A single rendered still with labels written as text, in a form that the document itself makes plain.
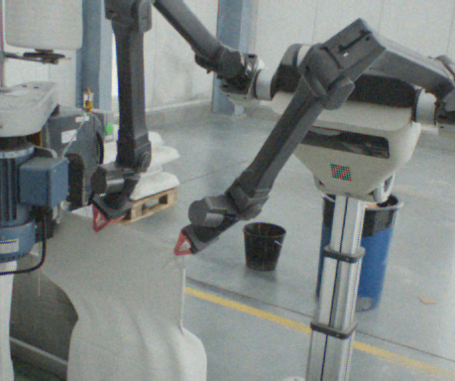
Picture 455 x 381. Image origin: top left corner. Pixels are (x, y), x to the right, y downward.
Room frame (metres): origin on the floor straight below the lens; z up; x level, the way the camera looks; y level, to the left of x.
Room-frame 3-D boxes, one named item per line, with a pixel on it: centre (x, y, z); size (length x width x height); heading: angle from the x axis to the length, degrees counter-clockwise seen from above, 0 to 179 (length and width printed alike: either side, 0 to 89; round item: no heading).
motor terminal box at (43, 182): (1.28, 0.39, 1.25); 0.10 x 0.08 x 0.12; 177
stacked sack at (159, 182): (5.04, 0.73, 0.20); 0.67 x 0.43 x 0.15; 152
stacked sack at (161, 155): (5.04, 0.74, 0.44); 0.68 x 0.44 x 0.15; 152
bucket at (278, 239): (3.96, -0.28, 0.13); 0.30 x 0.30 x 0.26
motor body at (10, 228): (1.29, 0.49, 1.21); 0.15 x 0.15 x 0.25
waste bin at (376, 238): (3.57, -0.80, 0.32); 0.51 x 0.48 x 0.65; 152
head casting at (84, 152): (1.74, 0.56, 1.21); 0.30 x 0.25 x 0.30; 62
